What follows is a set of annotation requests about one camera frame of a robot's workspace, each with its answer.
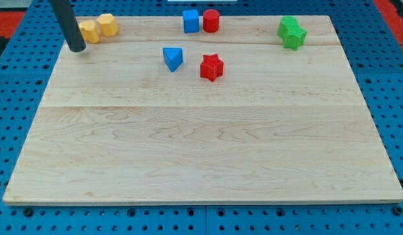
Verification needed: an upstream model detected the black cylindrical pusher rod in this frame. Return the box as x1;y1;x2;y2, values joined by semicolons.
50;0;86;52

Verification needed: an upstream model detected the red star block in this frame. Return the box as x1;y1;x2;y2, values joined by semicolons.
200;54;224;82

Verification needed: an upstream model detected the yellow hexagon block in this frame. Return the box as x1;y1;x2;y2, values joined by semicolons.
79;20;100;44

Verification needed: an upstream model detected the green rounded block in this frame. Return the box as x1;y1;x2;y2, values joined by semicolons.
278;16;299;39

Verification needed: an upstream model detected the blue triangle block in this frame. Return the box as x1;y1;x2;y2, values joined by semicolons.
162;47;183;72

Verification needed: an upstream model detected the light wooden board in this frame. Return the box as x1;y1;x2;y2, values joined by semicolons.
3;16;403;206

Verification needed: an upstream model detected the red cylinder block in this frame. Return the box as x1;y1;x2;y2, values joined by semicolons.
203;9;220;33

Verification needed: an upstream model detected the yellow pentagon block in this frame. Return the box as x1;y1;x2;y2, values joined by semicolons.
97;13;119;37

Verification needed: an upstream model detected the green star block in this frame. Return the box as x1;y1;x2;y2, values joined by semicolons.
283;26;307;50

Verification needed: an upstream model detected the blue cube block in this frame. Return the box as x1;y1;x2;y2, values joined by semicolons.
182;10;200;33

